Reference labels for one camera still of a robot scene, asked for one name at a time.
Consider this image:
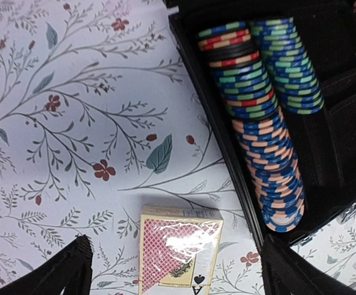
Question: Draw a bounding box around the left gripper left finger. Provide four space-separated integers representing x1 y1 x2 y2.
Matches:
0 235 93 295

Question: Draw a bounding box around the blue chip row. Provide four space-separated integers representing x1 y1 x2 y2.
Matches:
195 22 305 233

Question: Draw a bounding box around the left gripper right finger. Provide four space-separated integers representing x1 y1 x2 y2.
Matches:
260 235 356 294

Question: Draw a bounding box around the black poker case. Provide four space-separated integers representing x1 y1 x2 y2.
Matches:
165 1 356 249

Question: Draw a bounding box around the green chip row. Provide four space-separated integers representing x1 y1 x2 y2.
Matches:
249 17 324 115

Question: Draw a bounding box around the red card deck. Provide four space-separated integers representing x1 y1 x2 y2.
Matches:
138 205 223 294

